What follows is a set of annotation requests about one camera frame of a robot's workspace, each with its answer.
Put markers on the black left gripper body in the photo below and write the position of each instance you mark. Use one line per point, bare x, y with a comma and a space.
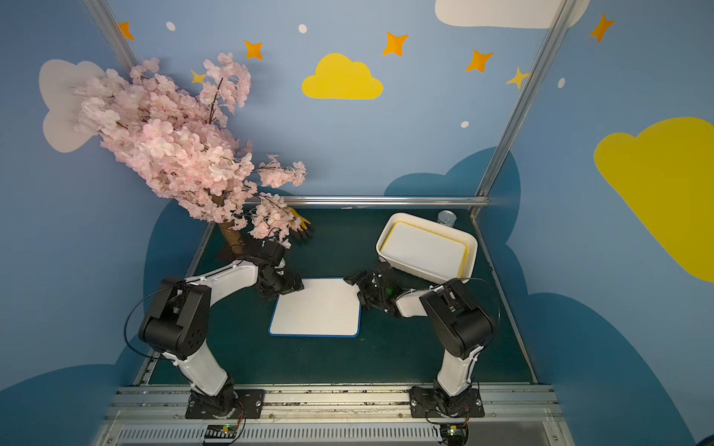
293, 230

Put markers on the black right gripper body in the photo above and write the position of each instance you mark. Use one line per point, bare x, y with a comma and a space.
368, 284

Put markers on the blue-framed whiteboard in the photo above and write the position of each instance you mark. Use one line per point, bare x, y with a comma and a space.
324, 308

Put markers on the yellow-framed whiteboard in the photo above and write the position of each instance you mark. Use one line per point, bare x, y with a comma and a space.
427, 251

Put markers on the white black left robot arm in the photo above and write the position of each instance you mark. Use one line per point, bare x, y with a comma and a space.
176, 325

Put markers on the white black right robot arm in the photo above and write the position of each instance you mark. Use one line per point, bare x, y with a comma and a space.
462, 325

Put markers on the white plastic storage box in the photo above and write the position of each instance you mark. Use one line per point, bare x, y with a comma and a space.
390, 256

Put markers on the black yellow work glove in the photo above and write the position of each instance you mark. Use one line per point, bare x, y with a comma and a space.
300, 228

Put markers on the left green circuit board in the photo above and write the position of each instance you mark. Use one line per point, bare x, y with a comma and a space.
225, 434

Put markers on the right round circuit board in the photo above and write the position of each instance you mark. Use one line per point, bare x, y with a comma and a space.
453, 435

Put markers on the pink artificial blossom tree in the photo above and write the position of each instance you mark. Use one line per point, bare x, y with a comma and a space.
179, 143

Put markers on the horizontal aluminium back rail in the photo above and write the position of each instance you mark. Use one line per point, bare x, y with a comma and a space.
385, 201

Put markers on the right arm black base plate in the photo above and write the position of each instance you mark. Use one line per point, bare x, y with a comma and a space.
436, 403

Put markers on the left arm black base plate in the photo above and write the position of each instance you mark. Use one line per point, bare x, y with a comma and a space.
229, 404

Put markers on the aluminium front rail frame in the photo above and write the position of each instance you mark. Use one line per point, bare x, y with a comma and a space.
515, 414

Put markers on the left aluminium corner post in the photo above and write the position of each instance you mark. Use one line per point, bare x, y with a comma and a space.
104, 18

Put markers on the aluminium corner post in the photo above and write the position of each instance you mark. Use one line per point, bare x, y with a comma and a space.
539, 70
104, 18

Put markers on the right aluminium corner post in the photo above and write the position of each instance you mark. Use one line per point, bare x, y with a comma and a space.
539, 70

